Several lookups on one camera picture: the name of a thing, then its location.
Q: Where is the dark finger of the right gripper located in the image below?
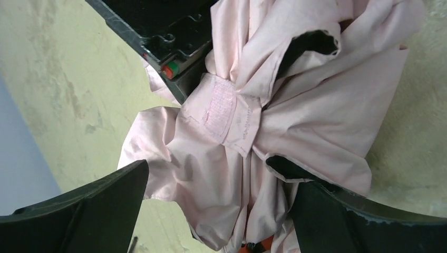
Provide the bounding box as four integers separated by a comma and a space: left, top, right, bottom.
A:
87, 0, 215, 104

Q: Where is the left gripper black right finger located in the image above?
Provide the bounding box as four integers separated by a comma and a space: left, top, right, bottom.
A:
265, 155, 447, 253

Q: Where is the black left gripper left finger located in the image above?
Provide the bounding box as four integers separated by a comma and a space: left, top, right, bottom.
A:
1, 160, 149, 252

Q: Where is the pink and black folding umbrella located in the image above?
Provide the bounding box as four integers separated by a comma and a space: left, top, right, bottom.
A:
118, 1, 424, 252

